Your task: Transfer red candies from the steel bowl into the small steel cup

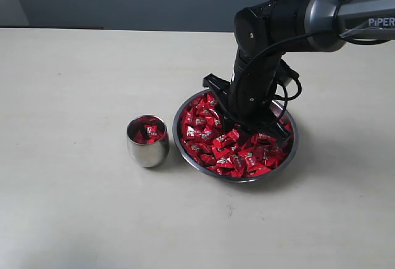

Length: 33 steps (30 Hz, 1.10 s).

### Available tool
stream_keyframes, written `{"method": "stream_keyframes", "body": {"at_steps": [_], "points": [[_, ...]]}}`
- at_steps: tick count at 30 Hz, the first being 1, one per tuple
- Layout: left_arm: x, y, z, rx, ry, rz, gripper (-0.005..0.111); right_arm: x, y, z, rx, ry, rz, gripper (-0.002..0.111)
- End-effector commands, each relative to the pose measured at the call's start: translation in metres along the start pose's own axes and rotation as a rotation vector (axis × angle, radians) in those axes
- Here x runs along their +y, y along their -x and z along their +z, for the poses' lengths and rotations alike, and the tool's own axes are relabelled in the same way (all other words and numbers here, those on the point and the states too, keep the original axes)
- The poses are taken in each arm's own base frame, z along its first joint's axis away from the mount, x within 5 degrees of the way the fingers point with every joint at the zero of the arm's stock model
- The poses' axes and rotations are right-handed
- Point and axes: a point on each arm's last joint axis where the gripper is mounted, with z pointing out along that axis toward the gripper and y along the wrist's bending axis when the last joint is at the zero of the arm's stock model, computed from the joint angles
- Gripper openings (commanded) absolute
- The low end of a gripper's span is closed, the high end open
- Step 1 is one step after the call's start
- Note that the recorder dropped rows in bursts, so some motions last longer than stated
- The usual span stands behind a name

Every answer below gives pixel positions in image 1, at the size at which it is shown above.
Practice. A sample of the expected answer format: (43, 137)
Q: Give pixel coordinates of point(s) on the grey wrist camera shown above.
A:
(285, 74)

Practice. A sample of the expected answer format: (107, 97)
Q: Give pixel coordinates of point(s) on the stainless steel cup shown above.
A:
(147, 155)

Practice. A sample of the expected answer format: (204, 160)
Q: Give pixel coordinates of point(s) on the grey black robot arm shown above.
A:
(267, 31)

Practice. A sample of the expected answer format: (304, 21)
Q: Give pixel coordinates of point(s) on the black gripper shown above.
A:
(246, 100)

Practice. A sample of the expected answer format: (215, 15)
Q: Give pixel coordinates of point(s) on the red candy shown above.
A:
(153, 131)
(190, 133)
(226, 139)
(233, 166)
(142, 137)

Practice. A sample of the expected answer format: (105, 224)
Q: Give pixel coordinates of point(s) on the metal bowl of red candies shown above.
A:
(292, 146)

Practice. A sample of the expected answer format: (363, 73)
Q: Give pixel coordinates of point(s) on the red wrapped candy front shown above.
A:
(233, 166)

